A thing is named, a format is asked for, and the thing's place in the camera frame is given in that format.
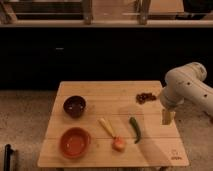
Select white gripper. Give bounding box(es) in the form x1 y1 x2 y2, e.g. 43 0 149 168
159 87 182 125

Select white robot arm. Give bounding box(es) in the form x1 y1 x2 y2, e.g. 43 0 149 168
159 62 213 125

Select dark purple bowl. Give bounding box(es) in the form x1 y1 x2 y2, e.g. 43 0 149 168
63 96 86 118

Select orange bowl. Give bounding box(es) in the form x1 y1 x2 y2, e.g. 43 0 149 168
59 127 91 159

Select dark red grape bunch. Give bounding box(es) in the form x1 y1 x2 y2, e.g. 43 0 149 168
136 93 157 104

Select wooden table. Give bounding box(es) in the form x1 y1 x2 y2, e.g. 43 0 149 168
38 81 189 168

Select black object at floor left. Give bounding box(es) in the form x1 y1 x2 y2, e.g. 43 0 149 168
3 144 14 171

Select orange spoon with yellow handle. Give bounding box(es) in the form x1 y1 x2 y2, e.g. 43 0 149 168
99 118 126 152

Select wooden shelf frame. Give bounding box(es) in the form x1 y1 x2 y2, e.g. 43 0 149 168
0 0 213 28

